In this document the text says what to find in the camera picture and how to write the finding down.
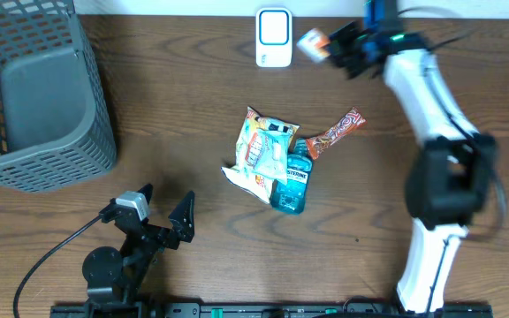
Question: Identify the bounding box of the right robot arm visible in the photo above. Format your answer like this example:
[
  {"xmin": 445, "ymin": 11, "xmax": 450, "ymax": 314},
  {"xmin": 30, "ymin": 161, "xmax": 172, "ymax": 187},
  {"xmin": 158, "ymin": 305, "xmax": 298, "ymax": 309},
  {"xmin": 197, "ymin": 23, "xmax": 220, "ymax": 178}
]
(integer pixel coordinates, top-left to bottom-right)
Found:
[{"xmin": 328, "ymin": 0, "xmax": 507, "ymax": 317}]

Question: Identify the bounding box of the grey plastic mesh basket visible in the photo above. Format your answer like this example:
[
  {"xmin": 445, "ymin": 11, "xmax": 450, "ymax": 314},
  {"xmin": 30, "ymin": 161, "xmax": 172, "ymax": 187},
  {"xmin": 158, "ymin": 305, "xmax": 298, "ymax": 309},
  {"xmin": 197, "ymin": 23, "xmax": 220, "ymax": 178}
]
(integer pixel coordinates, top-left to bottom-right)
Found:
[{"xmin": 0, "ymin": 0, "xmax": 117, "ymax": 193}]

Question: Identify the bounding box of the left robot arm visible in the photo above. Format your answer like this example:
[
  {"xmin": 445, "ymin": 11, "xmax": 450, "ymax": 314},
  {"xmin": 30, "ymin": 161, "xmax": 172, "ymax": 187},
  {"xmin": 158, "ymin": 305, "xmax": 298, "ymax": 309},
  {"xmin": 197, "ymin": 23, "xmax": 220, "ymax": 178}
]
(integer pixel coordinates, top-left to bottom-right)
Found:
[{"xmin": 82, "ymin": 184, "xmax": 195, "ymax": 317}]

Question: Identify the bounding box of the orange Kleenex tissue pack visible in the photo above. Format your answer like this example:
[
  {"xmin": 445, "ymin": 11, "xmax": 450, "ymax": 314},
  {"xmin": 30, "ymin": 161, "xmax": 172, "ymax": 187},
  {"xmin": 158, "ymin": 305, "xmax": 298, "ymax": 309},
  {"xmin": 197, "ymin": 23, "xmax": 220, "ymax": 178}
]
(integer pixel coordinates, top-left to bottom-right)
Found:
[{"xmin": 297, "ymin": 28, "xmax": 330, "ymax": 64}]

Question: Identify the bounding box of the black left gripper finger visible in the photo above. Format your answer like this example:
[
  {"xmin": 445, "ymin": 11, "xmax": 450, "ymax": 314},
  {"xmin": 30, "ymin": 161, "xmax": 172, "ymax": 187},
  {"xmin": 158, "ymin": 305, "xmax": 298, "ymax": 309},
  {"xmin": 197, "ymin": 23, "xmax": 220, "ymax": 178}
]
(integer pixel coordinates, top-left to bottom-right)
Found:
[
  {"xmin": 169, "ymin": 191, "xmax": 195, "ymax": 242},
  {"xmin": 137, "ymin": 184, "xmax": 154, "ymax": 206}
]

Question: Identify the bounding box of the white barcode scanner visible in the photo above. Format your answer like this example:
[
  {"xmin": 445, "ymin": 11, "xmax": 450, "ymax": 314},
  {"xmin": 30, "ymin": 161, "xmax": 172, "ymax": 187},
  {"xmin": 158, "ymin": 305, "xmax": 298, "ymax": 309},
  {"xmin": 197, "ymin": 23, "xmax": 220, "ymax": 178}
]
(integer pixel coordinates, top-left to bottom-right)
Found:
[{"xmin": 255, "ymin": 7, "xmax": 293, "ymax": 68}]

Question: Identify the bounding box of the blue Listerine mouthwash bottle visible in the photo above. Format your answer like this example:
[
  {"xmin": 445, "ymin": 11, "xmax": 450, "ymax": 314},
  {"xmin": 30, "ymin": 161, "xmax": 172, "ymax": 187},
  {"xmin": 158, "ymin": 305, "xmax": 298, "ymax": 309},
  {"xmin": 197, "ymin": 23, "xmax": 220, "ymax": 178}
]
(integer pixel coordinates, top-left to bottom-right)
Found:
[{"xmin": 270, "ymin": 139, "xmax": 313, "ymax": 215}]

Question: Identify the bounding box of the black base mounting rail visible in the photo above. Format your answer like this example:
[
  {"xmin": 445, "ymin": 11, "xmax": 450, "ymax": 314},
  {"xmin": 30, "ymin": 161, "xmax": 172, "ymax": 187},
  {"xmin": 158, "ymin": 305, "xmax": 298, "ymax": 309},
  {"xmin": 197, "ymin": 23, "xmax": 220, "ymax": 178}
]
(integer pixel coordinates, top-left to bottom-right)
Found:
[{"xmin": 50, "ymin": 301, "xmax": 494, "ymax": 318}]

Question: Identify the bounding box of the teal wet wipes pack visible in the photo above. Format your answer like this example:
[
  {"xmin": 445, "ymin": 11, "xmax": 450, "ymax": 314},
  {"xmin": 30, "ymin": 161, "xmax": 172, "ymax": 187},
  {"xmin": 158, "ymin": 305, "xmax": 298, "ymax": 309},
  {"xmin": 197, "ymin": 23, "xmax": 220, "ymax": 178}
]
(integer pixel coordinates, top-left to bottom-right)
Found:
[{"xmin": 254, "ymin": 129, "xmax": 291, "ymax": 184}]

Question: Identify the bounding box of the red TOP biscuit pack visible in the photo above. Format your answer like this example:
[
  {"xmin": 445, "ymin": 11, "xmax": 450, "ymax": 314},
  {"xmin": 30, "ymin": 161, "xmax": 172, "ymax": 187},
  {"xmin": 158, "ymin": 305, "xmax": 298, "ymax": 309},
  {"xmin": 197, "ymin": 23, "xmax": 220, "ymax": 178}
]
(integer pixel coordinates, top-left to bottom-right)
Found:
[{"xmin": 306, "ymin": 108, "xmax": 367, "ymax": 160}]

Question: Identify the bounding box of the orange white snack bag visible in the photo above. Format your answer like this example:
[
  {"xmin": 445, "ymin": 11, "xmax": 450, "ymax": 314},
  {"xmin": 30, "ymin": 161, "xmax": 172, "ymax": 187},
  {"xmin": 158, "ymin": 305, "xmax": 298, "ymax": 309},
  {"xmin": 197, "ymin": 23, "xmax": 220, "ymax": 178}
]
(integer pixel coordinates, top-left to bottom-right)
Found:
[{"xmin": 221, "ymin": 106, "xmax": 300, "ymax": 204}]

